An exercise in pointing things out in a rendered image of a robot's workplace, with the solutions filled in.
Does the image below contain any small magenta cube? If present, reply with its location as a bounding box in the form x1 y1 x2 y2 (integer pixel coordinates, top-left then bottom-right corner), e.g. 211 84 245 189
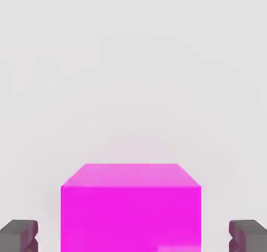
60 162 202 252

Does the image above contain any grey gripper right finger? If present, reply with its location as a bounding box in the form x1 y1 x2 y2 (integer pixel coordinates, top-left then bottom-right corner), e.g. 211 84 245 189
228 219 267 252

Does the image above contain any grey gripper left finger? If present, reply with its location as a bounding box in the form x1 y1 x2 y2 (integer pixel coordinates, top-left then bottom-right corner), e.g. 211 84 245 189
0 219 39 252

